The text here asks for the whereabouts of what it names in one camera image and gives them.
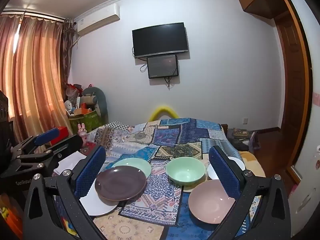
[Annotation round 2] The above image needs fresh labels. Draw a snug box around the green cardboard box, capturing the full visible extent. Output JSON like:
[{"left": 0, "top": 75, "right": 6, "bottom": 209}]
[{"left": 69, "top": 110, "right": 104, "bottom": 135}]

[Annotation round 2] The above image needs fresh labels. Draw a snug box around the purple plate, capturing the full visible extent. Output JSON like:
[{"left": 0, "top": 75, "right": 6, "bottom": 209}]
[{"left": 95, "top": 166, "right": 147, "bottom": 202}]

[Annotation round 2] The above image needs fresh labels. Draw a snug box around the white air conditioner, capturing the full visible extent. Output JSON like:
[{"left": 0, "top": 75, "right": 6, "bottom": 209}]
[{"left": 73, "top": 4, "right": 120, "bottom": 36}]

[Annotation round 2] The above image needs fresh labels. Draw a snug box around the pink plate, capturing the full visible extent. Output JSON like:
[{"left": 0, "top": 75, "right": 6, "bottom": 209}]
[{"left": 188, "top": 179, "right": 237, "bottom": 225}]

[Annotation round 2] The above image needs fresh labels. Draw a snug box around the grey stuffed toy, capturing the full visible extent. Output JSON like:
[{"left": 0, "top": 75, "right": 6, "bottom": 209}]
[{"left": 81, "top": 86, "right": 108, "bottom": 120}]

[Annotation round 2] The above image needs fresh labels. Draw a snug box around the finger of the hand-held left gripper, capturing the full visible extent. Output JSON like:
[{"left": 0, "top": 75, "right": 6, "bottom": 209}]
[
  {"left": 15, "top": 134, "right": 83, "bottom": 167},
  {"left": 10, "top": 127, "right": 62, "bottom": 155}
]

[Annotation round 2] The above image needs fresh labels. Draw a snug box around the patchwork printed blanket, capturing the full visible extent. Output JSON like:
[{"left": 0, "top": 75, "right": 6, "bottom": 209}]
[{"left": 54, "top": 117, "right": 265, "bottom": 240}]

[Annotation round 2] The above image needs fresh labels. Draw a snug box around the patterned bag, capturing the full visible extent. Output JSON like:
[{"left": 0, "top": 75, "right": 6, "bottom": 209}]
[{"left": 231, "top": 127, "right": 250, "bottom": 139}]

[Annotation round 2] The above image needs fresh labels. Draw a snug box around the orange curtain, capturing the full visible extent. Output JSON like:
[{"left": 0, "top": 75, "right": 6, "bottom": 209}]
[{"left": 0, "top": 12, "right": 73, "bottom": 140}]

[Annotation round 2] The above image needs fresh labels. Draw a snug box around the pink bunny toy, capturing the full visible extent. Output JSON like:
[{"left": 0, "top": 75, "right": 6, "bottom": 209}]
[{"left": 77, "top": 123, "right": 88, "bottom": 143}]

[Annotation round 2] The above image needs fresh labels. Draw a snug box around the orange printed cloth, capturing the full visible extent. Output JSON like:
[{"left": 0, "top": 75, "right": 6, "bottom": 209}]
[{"left": 0, "top": 192, "right": 25, "bottom": 240}]

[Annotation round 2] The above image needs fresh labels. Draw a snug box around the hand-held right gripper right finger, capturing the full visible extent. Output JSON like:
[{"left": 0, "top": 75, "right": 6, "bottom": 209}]
[{"left": 208, "top": 145, "right": 292, "bottom": 240}]

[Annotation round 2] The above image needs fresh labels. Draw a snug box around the brown patterned curtain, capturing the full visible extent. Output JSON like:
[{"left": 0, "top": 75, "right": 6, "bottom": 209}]
[{"left": 60, "top": 17, "right": 76, "bottom": 100}]

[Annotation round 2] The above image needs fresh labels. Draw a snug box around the brown wooden door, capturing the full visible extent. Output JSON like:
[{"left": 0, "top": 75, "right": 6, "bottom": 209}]
[{"left": 274, "top": 10, "right": 313, "bottom": 180}]

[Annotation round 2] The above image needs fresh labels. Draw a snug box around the yellow blanket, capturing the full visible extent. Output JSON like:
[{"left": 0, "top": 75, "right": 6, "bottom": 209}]
[{"left": 239, "top": 150, "right": 265, "bottom": 178}]

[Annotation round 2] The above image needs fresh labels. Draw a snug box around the green plate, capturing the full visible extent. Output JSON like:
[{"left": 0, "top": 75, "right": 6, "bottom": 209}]
[{"left": 112, "top": 157, "right": 152, "bottom": 178}]

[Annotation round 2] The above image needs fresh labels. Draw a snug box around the white cabinet with pink hearts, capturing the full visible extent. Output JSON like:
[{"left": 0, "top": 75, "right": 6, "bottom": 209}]
[{"left": 282, "top": 0, "right": 320, "bottom": 230}]

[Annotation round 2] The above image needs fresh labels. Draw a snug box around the red plastic bag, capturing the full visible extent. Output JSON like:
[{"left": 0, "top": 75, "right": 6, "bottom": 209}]
[{"left": 65, "top": 83, "right": 83, "bottom": 103}]

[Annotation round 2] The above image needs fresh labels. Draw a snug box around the small black monitor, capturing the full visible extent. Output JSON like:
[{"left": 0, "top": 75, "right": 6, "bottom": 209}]
[{"left": 147, "top": 54, "right": 179, "bottom": 79}]

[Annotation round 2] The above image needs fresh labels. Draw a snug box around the black cable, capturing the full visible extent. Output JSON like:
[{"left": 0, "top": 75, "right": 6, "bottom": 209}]
[{"left": 164, "top": 76, "right": 175, "bottom": 90}]

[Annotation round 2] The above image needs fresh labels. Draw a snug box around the white plate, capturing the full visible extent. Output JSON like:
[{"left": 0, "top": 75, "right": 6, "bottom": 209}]
[{"left": 79, "top": 185, "right": 119, "bottom": 217}]

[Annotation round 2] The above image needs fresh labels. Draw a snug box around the white bowl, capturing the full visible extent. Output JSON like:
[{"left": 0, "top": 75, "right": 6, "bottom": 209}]
[{"left": 207, "top": 156, "right": 245, "bottom": 180}]

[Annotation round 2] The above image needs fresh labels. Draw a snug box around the white cloth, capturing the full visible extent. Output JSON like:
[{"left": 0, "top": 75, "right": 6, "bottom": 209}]
[{"left": 52, "top": 151, "right": 88, "bottom": 175}]

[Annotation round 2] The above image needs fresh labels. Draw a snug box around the black wall television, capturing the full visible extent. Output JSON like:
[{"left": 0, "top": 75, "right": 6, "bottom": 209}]
[{"left": 132, "top": 22, "right": 189, "bottom": 58}]

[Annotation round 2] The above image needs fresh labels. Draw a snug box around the green bowl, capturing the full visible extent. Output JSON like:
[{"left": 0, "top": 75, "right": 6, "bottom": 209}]
[{"left": 166, "top": 157, "right": 206, "bottom": 187}]

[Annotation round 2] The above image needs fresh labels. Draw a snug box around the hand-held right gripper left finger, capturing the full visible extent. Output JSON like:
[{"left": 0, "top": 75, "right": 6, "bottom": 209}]
[{"left": 23, "top": 145, "right": 108, "bottom": 240}]

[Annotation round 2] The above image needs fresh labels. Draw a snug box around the yellow foam tube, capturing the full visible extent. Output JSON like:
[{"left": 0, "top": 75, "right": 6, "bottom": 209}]
[{"left": 149, "top": 106, "right": 179, "bottom": 122}]

